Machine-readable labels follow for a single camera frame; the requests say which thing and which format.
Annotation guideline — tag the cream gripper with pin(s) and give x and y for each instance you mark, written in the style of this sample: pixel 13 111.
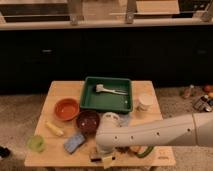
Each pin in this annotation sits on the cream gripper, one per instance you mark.
pixel 107 160

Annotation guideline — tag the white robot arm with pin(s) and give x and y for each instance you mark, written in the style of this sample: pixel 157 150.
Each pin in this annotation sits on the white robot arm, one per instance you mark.
pixel 185 130

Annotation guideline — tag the dark maroon bowl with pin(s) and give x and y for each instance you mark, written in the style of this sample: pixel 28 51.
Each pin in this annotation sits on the dark maroon bowl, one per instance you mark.
pixel 88 121

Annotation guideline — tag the orange red bowl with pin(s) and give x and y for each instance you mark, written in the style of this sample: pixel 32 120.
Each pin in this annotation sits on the orange red bowl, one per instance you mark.
pixel 66 109

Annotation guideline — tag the red yellow apple toy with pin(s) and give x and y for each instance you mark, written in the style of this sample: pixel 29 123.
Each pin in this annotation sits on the red yellow apple toy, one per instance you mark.
pixel 135 149

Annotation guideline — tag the blue sponge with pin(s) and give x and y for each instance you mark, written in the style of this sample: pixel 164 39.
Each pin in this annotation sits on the blue sponge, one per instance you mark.
pixel 74 142

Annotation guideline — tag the green cucumber toy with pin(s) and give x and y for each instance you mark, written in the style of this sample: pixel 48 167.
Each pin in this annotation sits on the green cucumber toy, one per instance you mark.
pixel 144 151

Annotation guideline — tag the pale blue cloth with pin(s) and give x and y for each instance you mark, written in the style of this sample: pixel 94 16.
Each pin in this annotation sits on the pale blue cloth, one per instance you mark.
pixel 124 120

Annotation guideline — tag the wooden table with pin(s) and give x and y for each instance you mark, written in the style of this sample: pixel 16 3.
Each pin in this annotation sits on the wooden table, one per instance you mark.
pixel 54 154

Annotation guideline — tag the yellow corn toy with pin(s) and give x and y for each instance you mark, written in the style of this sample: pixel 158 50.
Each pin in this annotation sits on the yellow corn toy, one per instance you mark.
pixel 54 129

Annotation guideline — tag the green plastic tray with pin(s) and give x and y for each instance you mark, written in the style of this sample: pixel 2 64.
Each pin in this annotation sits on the green plastic tray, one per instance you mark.
pixel 107 102

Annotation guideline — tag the white paper cup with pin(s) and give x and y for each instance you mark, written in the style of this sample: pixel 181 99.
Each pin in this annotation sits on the white paper cup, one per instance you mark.
pixel 145 101

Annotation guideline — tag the light green plastic cup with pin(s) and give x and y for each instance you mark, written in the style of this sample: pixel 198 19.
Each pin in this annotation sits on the light green plastic cup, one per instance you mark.
pixel 36 143

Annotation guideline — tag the black object on floor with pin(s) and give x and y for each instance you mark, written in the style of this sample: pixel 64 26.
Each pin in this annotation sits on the black object on floor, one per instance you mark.
pixel 4 152

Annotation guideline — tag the items on floor right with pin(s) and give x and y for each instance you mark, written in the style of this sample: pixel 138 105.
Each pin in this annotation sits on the items on floor right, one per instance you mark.
pixel 202 103

